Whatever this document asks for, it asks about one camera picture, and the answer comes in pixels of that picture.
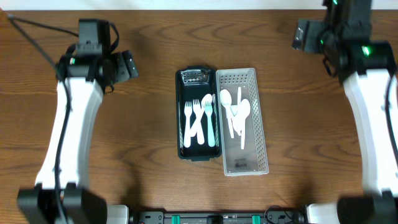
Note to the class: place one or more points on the mint green plastic fork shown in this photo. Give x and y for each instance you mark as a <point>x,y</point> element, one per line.
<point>210,131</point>

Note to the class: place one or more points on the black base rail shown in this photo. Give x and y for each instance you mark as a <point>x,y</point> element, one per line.
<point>214,217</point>

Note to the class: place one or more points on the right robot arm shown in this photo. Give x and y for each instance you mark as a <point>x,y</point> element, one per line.
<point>367,71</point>

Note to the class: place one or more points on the black perforated plastic basket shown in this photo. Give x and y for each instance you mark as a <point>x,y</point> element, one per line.
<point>193,83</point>

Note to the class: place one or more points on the white spoon vertical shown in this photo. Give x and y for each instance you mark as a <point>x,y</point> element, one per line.
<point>226,101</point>

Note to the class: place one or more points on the white spoon horizontal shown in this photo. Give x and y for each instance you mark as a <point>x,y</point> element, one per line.
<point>247,106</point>

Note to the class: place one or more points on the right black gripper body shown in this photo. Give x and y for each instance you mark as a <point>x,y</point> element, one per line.
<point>310,35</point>

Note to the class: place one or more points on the white spoon diagonal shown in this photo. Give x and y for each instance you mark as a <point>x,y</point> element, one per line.
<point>235,121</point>

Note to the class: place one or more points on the white spoon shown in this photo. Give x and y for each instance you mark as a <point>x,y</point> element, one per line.
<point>207,97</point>
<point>234,108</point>

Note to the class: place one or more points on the white plastic fork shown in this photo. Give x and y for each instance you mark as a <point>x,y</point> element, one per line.
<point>197,128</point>
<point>187,113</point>

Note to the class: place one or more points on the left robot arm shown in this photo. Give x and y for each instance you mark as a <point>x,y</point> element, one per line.
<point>61,191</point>

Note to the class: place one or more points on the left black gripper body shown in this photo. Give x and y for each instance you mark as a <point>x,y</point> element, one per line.
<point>125,66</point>

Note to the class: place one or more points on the clear perforated plastic basket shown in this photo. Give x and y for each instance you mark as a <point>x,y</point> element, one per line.
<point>252,160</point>

